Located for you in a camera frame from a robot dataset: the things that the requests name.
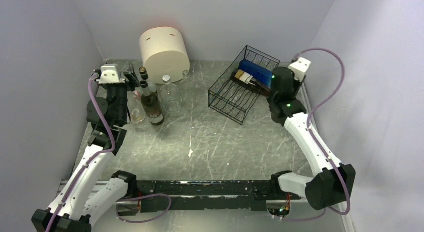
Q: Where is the clear bottle gold black label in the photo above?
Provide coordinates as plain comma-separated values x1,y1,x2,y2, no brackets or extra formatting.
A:
139,66,158,95

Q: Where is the clear square glass bottle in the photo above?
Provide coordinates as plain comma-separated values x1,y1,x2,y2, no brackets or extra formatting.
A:
129,94,146,123

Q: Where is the dark wine bottle bottom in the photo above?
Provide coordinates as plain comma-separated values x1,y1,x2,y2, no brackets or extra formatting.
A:
140,80,165,126

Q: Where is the blue glass bottle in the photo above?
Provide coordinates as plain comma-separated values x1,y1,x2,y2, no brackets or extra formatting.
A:
238,59,273,87

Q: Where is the clear round glass bottle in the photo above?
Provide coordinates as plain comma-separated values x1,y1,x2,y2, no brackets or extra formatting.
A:
160,75,183,115

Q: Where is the dark wine bottle gold cap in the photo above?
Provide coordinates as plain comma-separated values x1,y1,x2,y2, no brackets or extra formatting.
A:
231,69,270,97

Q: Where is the slim clear glass bottle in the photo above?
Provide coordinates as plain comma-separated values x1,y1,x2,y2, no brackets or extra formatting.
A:
180,70,196,109

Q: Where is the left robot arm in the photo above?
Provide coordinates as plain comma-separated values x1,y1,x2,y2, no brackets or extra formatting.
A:
31,64,140,231

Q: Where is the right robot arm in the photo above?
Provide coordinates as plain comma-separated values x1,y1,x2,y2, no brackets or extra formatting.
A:
267,67,356,215

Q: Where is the cream cylindrical container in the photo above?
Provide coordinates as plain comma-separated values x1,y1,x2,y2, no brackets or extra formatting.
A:
139,26,190,84

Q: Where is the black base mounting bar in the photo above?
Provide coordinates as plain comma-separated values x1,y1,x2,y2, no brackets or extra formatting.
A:
137,180,300,212

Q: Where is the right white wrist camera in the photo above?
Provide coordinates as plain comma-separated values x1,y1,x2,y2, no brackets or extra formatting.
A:
288,57,312,71

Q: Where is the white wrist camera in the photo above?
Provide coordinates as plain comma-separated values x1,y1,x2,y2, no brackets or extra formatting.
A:
96,63,126,84
288,57,312,71

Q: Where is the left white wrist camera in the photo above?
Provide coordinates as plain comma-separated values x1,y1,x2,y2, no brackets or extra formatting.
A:
96,63,126,84

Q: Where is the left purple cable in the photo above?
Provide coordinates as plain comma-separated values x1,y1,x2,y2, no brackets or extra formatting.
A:
44,73,172,232

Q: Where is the black wire wine rack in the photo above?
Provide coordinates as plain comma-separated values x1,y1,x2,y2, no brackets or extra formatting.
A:
208,45,280,125

